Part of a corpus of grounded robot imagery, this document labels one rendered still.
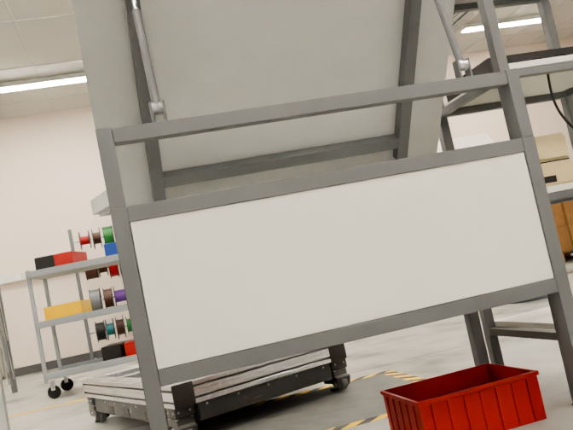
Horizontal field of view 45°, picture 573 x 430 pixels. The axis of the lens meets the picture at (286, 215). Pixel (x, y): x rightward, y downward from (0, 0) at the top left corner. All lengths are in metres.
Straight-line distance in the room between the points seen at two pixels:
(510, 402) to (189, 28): 1.42
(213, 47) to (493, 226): 0.96
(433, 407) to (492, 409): 0.18
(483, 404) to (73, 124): 8.19
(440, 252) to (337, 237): 0.29
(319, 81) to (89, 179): 7.44
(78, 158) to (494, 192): 8.01
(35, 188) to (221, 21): 7.62
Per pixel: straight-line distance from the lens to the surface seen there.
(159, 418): 1.72
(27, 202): 9.56
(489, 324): 2.64
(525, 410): 2.17
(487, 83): 2.05
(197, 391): 2.83
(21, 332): 9.48
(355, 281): 1.80
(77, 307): 5.63
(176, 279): 1.71
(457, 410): 2.07
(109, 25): 2.07
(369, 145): 2.40
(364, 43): 2.29
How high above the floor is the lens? 0.56
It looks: 5 degrees up
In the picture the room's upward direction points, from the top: 12 degrees counter-clockwise
